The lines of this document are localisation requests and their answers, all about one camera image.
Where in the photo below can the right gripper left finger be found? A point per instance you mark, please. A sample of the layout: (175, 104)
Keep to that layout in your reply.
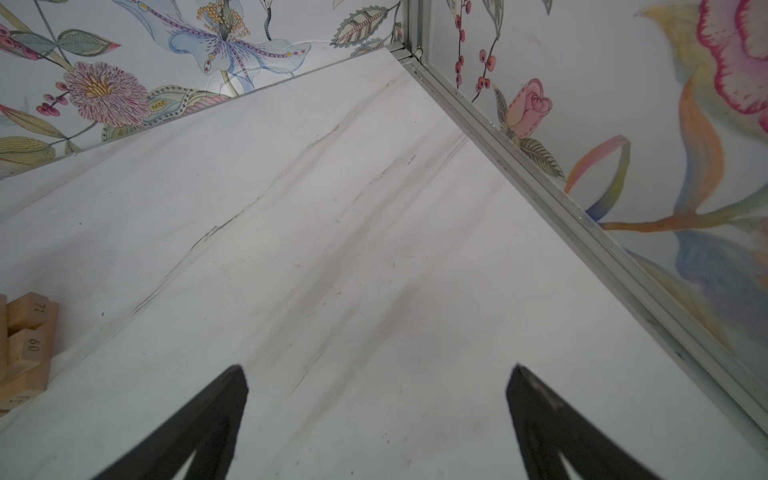
(202, 434)

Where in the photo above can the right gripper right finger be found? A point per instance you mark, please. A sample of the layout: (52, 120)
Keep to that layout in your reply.
(551, 434)

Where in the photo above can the plain wood block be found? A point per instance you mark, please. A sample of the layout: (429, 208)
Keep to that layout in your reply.
(25, 359)

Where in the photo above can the long wood block diagonal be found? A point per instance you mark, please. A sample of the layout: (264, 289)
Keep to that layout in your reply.
(28, 312)

